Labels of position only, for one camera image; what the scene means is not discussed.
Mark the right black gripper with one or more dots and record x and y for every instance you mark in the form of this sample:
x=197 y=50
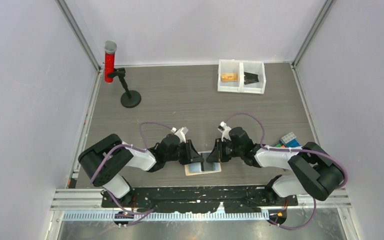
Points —
x=217 y=155

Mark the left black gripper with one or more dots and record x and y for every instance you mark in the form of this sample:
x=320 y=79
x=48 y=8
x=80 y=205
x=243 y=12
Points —
x=191 y=155

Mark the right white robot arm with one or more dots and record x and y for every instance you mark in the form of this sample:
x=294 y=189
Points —
x=314 y=172

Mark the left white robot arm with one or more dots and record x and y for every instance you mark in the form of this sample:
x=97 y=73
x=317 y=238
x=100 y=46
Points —
x=104 y=160

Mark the gold card in bin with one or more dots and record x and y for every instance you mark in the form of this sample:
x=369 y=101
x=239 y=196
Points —
x=229 y=77

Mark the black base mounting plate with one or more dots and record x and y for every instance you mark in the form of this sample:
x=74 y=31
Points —
x=200 y=199

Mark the colourful toy brick assembly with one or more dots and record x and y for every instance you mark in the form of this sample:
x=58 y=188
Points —
x=288 y=141

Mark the black stand with round base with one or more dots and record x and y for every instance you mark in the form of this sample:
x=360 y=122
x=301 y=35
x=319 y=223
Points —
x=130 y=98

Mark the white two-compartment bin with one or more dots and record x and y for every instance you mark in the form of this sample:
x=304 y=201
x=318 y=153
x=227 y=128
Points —
x=239 y=67

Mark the red cylinder with grey cap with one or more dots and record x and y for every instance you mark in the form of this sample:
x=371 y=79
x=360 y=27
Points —
x=110 y=48

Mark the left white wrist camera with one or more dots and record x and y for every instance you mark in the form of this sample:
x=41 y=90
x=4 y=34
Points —
x=180 y=133

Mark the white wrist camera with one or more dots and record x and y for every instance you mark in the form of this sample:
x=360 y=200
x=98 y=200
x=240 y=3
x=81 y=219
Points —
x=180 y=133
x=224 y=129

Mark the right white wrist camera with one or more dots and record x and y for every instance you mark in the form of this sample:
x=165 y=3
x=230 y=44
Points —
x=224 y=129

